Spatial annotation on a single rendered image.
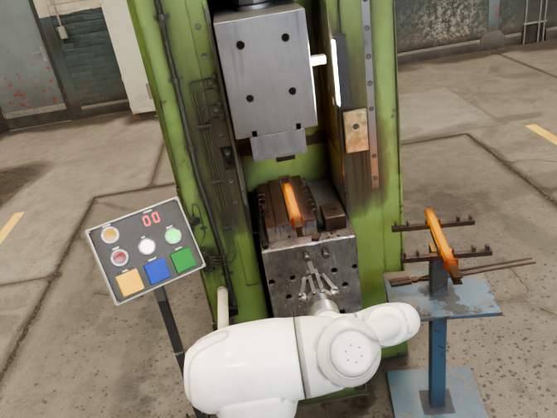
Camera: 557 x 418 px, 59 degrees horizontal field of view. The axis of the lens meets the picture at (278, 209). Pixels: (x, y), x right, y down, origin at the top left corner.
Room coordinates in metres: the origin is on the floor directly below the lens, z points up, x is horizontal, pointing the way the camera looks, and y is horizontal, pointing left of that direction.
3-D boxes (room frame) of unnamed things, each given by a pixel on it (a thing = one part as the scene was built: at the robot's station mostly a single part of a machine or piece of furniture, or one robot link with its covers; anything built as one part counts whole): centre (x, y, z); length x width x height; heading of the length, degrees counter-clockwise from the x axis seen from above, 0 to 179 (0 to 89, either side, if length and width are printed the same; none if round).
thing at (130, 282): (1.44, 0.55, 1.01); 0.07 x 0.05 x 0.07; 117
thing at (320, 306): (1.12, -0.08, 1.00); 0.09 x 0.06 x 0.09; 92
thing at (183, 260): (1.53, 0.37, 1.01); 0.07 x 0.05 x 0.07; 117
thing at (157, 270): (1.48, 0.46, 1.01); 0.07 x 0.05 x 0.07; 117
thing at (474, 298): (1.54, -0.57, 0.66); 0.40 x 0.30 x 0.02; 83
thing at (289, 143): (1.91, -0.03, 1.32); 0.42 x 0.20 x 0.10; 2
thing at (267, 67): (1.91, -0.08, 1.56); 0.42 x 0.39 x 0.40; 2
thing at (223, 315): (1.60, 0.30, 0.62); 0.44 x 0.05 x 0.05; 2
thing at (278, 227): (1.91, -0.03, 0.96); 0.42 x 0.20 x 0.09; 2
